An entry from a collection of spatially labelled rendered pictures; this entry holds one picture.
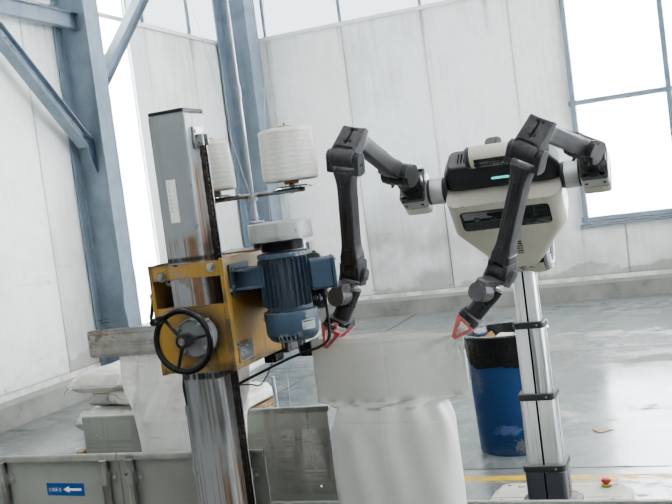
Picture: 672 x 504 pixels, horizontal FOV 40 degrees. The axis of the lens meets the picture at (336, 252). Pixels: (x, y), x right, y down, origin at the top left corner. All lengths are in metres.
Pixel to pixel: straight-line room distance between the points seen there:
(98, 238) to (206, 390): 6.29
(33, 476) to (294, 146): 1.47
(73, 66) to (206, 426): 6.61
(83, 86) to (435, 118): 4.22
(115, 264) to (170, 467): 5.84
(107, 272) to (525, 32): 5.33
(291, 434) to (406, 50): 8.22
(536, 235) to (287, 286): 0.99
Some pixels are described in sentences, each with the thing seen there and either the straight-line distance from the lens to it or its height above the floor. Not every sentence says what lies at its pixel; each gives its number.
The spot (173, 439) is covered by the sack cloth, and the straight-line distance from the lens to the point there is 3.17.
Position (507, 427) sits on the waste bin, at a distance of 5.07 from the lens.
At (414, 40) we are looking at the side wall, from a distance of 11.21.
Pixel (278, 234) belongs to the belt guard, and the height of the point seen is 1.38.
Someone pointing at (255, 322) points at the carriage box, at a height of 1.13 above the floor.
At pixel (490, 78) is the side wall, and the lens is 10.96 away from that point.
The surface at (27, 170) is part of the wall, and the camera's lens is 8.38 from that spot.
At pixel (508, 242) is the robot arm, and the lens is 2.70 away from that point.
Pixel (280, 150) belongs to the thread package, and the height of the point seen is 1.62.
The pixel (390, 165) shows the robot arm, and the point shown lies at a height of 1.54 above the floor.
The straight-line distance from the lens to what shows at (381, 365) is 2.86.
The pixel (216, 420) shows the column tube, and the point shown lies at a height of 0.89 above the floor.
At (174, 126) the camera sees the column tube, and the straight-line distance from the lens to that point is 2.61.
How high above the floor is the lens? 1.45
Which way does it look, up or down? 3 degrees down
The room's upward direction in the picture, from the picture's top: 7 degrees counter-clockwise
